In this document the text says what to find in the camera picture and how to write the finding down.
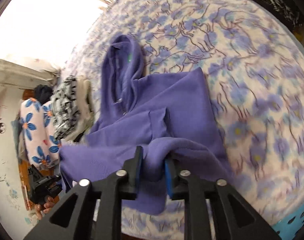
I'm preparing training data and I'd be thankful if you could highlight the black white graffiti garment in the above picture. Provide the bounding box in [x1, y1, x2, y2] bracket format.
[51, 75, 80, 140]

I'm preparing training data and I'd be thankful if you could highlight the cream folded garment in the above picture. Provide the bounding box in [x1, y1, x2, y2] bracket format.
[73, 76, 95, 141]

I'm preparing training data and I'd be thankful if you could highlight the purple zip hoodie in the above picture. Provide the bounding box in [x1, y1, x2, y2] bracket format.
[59, 35, 232, 215]

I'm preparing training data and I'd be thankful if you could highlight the cat print fleece blanket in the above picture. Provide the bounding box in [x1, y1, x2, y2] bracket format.
[63, 0, 304, 239]

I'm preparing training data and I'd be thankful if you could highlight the left hand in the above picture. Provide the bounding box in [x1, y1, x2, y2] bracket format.
[35, 197, 55, 220]

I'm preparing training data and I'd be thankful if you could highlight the blue flower quilt roll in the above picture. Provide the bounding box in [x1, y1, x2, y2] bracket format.
[20, 98, 61, 170]

